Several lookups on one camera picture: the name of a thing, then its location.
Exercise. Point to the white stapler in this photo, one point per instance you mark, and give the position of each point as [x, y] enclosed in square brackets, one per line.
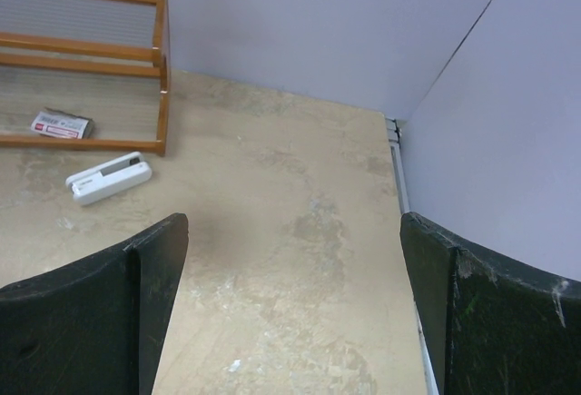
[109, 178]

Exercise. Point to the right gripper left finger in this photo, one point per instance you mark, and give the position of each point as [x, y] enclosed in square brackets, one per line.
[96, 325]

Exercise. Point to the small white box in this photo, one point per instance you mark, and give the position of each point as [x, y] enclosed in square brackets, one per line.
[58, 124]

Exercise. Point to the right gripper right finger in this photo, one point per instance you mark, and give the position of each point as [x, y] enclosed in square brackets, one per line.
[492, 324]

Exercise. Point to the wooden three-tier rack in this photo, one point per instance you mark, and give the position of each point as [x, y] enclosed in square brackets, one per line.
[134, 61]

